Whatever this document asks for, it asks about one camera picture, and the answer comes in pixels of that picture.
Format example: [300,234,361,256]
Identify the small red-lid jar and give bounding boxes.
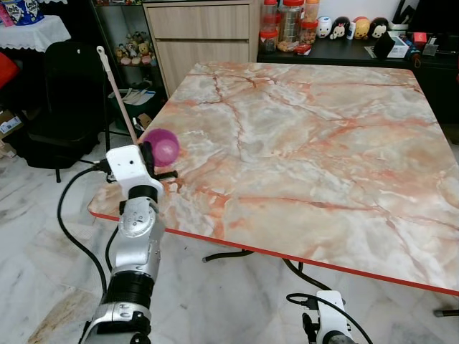
[299,19,319,47]
[259,29,280,54]

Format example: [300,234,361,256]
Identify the black low sideboard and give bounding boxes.
[257,34,459,124]

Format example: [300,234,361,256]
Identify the papers on shelf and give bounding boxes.
[117,85,157,107]

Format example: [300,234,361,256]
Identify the tall red-lid snack jar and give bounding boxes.
[261,0,280,34]

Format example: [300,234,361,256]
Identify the black office chair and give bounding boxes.
[22,39,110,183]

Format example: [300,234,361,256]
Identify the small plush toy group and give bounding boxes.
[115,32,156,67]

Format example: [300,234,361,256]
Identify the white lace tablecloth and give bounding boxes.
[0,15,72,52]

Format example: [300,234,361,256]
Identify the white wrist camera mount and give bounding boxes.
[314,290,348,344]
[105,144,165,202]

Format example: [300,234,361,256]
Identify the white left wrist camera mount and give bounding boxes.
[105,144,165,202]

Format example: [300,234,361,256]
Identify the black mouse plush toy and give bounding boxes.
[331,16,353,41]
[369,17,392,41]

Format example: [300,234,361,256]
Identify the cardboard box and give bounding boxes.
[0,107,27,142]

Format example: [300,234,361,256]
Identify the black small speaker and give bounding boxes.
[372,32,396,59]

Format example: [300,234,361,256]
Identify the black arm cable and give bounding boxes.
[286,292,374,344]
[57,166,120,296]

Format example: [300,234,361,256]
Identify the long beige stick white tip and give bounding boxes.
[95,45,139,145]

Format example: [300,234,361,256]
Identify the light wooden drawer cabinet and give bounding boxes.
[143,0,263,96]

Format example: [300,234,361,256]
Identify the black television screen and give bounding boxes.
[392,0,459,34]

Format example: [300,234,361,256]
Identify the black open shelf unit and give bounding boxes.
[92,0,170,133]

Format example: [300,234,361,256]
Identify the purple plastic bowl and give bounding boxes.
[143,128,181,168]

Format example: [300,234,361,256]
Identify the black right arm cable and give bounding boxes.
[286,292,374,344]

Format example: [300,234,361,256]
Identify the white round plush toy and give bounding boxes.
[316,16,335,39]

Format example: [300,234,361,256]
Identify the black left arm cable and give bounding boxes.
[57,166,120,296]

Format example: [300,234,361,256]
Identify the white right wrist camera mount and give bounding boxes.
[314,290,348,344]

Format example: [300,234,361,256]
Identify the blue white printed container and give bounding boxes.
[3,0,45,27]

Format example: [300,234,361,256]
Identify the large clear snack jar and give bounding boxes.
[278,0,304,53]

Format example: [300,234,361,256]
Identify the yellow bear plush toy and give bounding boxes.
[352,16,372,40]

